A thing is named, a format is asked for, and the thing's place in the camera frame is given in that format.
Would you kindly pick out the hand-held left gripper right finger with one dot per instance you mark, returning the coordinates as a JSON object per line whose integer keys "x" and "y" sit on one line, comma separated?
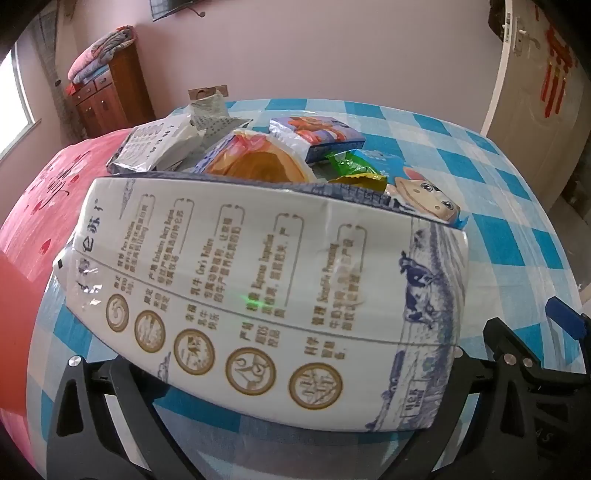
{"x": 466, "y": 383}

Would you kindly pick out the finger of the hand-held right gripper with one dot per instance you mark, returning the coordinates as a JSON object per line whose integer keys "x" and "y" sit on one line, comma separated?
{"x": 496, "y": 344}
{"x": 568, "y": 316}

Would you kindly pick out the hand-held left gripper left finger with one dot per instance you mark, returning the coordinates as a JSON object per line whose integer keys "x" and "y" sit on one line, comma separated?
{"x": 124, "y": 385}

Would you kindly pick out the purple cartoon bear tissue pack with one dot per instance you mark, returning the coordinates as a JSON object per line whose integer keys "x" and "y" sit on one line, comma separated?
{"x": 314, "y": 131}

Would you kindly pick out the grey printed foil wrapper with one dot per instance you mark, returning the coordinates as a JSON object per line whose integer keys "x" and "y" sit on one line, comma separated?
{"x": 212, "y": 117}

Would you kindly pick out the cartoon cow milk pack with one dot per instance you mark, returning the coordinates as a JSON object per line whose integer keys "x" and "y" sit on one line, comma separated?
{"x": 425, "y": 194}

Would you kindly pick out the blue white checkered tablecloth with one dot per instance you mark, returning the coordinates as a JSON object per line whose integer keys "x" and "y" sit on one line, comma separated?
{"x": 461, "y": 138}

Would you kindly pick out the pink heart-print bed blanket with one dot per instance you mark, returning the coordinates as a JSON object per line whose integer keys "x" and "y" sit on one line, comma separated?
{"x": 41, "y": 194}

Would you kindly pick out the yellow snack wrapper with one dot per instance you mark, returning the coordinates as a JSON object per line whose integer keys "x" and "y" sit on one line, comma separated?
{"x": 360, "y": 184}

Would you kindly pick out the white door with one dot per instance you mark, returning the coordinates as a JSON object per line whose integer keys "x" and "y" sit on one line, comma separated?
{"x": 521, "y": 92}

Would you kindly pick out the green snack wrapper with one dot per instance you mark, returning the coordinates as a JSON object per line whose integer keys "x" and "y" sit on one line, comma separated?
{"x": 353, "y": 162}

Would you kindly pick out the white printed foil wrapper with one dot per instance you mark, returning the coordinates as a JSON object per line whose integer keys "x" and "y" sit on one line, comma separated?
{"x": 147, "y": 143}

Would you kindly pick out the red door decoration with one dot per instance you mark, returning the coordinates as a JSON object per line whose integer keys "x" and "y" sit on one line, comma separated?
{"x": 556, "y": 64}

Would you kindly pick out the brown wooden cabinet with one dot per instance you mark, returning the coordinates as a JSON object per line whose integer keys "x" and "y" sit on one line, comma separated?
{"x": 124, "y": 87}

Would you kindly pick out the window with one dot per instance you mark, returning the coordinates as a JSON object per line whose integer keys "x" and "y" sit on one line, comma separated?
{"x": 16, "y": 106}

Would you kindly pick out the small red box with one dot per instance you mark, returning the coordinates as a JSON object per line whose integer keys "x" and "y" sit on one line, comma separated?
{"x": 71, "y": 88}

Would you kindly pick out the grey checkered curtain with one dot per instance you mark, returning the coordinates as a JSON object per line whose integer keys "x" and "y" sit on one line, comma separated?
{"x": 55, "y": 74}

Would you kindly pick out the stack of folded blankets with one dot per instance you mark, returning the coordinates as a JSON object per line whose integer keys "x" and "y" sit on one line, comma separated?
{"x": 99, "y": 50}

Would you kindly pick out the wall socket strip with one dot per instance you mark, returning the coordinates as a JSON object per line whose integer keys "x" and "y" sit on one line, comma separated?
{"x": 207, "y": 91}

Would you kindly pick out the black wall television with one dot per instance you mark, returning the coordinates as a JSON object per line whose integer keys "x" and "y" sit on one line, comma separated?
{"x": 175, "y": 8}

